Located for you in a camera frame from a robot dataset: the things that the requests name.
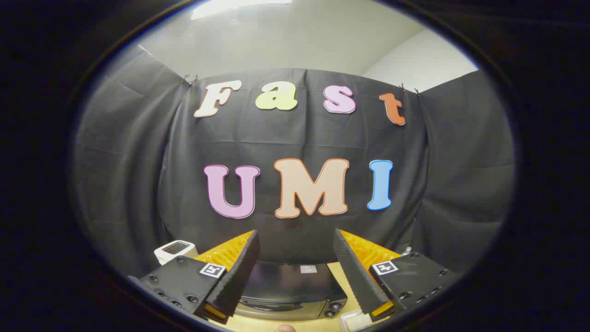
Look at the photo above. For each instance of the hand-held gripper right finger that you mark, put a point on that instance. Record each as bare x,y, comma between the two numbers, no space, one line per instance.
355,276

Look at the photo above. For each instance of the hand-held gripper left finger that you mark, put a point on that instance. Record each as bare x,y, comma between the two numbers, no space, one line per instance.
239,276

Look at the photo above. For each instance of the black toaster oven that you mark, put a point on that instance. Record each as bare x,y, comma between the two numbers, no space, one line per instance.
290,286

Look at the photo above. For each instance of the white pop-up toaster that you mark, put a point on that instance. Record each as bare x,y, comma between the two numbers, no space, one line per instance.
175,251

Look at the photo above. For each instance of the white plastic tray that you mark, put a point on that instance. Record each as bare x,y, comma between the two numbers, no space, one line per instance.
355,320

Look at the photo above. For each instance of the black backdrop cloth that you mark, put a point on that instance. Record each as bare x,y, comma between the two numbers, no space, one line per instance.
295,138

